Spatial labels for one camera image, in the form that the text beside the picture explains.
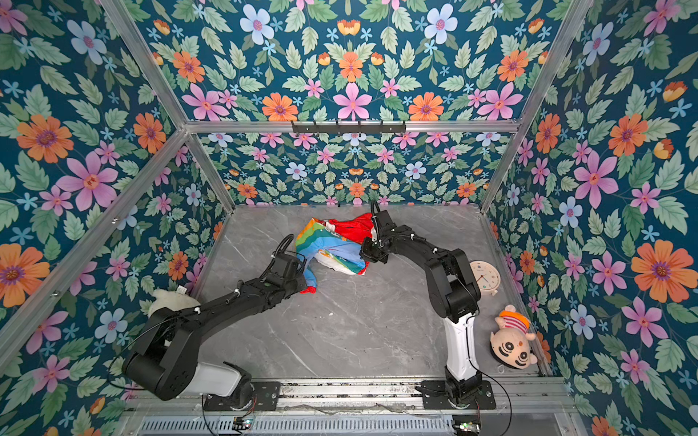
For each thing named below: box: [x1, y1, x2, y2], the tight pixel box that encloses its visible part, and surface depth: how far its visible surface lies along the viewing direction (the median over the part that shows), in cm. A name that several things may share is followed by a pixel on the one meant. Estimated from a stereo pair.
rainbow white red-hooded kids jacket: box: [295, 212, 376, 295], surface depth 101 cm
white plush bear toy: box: [147, 285, 201, 318], surface depth 84 cm
